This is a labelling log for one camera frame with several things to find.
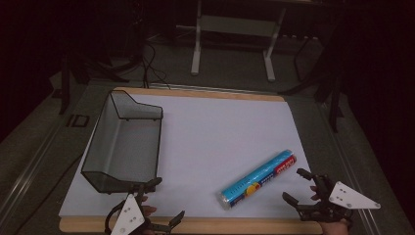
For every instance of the blue plastic wrap roll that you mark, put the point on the blue plastic wrap roll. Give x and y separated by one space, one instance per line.
257 179

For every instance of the white metal stand frame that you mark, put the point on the white metal stand frame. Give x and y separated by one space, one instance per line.
235 26

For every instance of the white table mat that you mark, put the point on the white table mat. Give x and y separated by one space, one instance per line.
212 130

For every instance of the person's right hand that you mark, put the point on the person's right hand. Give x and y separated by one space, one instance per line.
332 229

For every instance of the person's left hand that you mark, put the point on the person's left hand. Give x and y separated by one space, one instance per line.
148 209

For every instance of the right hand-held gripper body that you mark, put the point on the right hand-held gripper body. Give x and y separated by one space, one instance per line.
349 197

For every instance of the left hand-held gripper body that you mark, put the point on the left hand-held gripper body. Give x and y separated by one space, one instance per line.
128 215

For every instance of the black metal stand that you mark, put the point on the black metal stand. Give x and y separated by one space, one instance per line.
334 98
65 84

